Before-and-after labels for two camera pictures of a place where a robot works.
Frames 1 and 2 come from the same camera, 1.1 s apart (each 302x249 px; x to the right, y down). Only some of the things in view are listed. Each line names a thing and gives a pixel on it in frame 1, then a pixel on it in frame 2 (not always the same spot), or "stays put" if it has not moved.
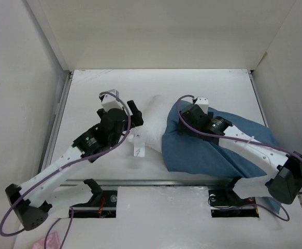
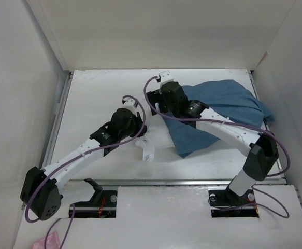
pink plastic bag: (53, 242) stays put
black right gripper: (181, 128) to (155, 96)
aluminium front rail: (200, 182) stays put
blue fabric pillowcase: (185, 153) to (228, 97)
